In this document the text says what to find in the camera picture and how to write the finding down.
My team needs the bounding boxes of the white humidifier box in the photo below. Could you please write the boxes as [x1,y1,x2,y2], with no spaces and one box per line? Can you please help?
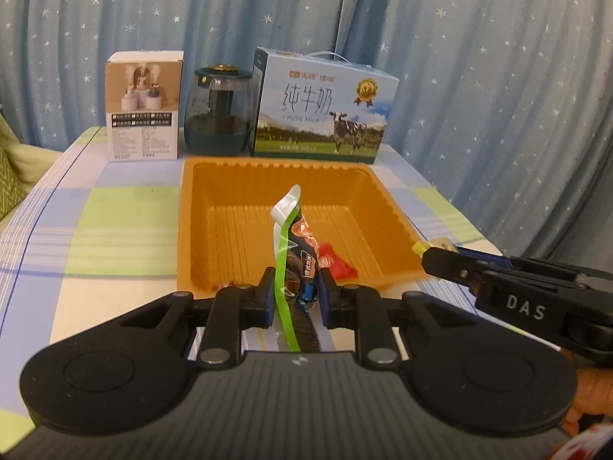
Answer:
[105,50,185,162]

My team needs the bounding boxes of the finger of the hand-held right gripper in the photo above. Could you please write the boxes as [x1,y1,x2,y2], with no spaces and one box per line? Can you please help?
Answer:
[454,246,581,275]
[421,246,505,296]

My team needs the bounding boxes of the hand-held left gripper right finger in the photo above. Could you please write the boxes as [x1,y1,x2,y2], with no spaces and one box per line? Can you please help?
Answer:
[319,268,480,369]

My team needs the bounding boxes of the yellow snack packet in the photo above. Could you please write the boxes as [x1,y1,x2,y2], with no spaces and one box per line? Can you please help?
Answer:
[412,238,458,256]

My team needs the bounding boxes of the red white cloth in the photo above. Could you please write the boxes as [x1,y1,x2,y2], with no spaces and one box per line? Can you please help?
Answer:
[550,424,613,460]

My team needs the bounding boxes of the person's right hand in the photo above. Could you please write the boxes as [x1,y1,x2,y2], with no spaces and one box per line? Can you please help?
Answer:
[562,350,613,438]

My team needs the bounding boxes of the dark green humidifier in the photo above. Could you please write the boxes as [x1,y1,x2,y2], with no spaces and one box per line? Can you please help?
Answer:
[183,64,257,157]

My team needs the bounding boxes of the light green sheet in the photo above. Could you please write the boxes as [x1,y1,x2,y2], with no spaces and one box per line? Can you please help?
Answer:
[0,114,64,223]

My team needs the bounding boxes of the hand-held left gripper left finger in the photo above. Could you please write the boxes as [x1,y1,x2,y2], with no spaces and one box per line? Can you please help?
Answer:
[114,267,281,369]

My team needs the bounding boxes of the green zigzag pillow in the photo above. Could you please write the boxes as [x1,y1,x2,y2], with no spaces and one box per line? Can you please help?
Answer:
[0,146,28,217]

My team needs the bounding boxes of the checked tablecloth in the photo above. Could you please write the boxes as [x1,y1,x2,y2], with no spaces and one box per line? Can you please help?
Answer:
[0,125,506,446]

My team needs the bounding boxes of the blue starred curtain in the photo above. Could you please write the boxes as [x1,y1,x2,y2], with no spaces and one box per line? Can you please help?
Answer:
[0,0,613,271]

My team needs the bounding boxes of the orange plastic tray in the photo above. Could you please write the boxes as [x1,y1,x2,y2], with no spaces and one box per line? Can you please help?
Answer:
[176,156,429,294]

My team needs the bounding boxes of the green-edged snack packet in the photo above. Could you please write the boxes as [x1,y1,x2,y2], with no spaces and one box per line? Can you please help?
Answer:
[269,184,323,353]

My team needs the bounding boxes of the red candy wrapper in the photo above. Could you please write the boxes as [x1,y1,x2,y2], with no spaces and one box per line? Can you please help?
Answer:
[315,241,360,281]

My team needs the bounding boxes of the blue milk carton box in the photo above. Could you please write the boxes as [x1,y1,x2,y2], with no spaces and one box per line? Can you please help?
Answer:
[249,47,398,166]

